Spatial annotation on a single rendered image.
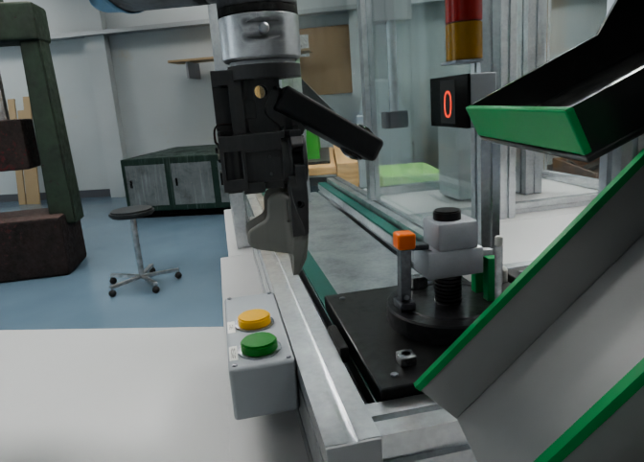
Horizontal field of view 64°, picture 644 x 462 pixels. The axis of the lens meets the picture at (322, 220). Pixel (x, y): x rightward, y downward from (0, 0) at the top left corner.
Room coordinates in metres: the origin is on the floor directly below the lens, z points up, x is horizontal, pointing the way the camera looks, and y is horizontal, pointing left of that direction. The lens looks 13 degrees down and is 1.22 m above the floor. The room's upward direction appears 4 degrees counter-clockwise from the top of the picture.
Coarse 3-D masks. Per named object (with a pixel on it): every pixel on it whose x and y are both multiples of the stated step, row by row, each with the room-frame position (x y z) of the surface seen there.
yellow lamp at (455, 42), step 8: (448, 24) 0.74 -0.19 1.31; (456, 24) 0.73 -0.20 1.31; (464, 24) 0.73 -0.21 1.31; (472, 24) 0.73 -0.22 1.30; (480, 24) 0.74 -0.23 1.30; (448, 32) 0.74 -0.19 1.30; (456, 32) 0.73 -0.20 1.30; (464, 32) 0.73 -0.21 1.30; (472, 32) 0.73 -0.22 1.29; (480, 32) 0.74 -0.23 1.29; (448, 40) 0.74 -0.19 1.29; (456, 40) 0.73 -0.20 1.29; (464, 40) 0.73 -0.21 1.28; (472, 40) 0.73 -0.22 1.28; (480, 40) 0.74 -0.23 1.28; (448, 48) 0.74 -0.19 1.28; (456, 48) 0.73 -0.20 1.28; (464, 48) 0.73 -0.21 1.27; (472, 48) 0.73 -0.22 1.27; (480, 48) 0.74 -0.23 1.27; (448, 56) 0.75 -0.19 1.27; (456, 56) 0.73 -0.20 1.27; (464, 56) 0.73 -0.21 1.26; (472, 56) 0.73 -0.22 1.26; (480, 56) 0.74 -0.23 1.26
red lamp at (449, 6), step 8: (448, 0) 0.74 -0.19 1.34; (456, 0) 0.73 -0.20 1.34; (464, 0) 0.73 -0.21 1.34; (472, 0) 0.73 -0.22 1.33; (480, 0) 0.74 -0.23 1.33; (448, 8) 0.74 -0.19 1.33; (456, 8) 0.73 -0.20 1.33; (464, 8) 0.73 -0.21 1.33; (472, 8) 0.73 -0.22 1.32; (480, 8) 0.74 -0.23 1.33; (448, 16) 0.74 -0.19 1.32; (456, 16) 0.73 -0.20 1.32; (464, 16) 0.73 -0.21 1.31; (472, 16) 0.73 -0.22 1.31; (480, 16) 0.74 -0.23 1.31
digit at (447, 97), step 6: (444, 84) 0.76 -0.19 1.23; (450, 84) 0.74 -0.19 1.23; (444, 90) 0.76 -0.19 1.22; (450, 90) 0.74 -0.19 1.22; (444, 96) 0.76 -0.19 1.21; (450, 96) 0.74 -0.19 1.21; (444, 102) 0.76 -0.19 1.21; (450, 102) 0.74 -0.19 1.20; (444, 108) 0.76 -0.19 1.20; (450, 108) 0.74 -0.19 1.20; (444, 114) 0.76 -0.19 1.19; (450, 114) 0.74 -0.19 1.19; (444, 120) 0.76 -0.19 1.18; (450, 120) 0.74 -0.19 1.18
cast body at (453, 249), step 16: (448, 208) 0.55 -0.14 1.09; (432, 224) 0.53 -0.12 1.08; (448, 224) 0.52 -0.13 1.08; (464, 224) 0.52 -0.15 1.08; (432, 240) 0.53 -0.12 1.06; (448, 240) 0.52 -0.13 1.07; (464, 240) 0.52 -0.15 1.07; (416, 256) 0.55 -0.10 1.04; (432, 256) 0.52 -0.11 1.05; (448, 256) 0.52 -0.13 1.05; (464, 256) 0.52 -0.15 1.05; (480, 256) 0.53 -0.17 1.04; (432, 272) 0.52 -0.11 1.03; (448, 272) 0.52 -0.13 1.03; (464, 272) 0.52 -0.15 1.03; (480, 272) 0.53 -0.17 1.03
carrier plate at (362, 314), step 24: (384, 288) 0.65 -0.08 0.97; (504, 288) 0.62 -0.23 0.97; (336, 312) 0.58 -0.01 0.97; (360, 312) 0.57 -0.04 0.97; (384, 312) 0.57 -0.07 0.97; (360, 336) 0.51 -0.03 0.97; (384, 336) 0.51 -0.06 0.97; (360, 360) 0.47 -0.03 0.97; (384, 360) 0.46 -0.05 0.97; (432, 360) 0.45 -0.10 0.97; (384, 384) 0.41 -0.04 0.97; (408, 384) 0.41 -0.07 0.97
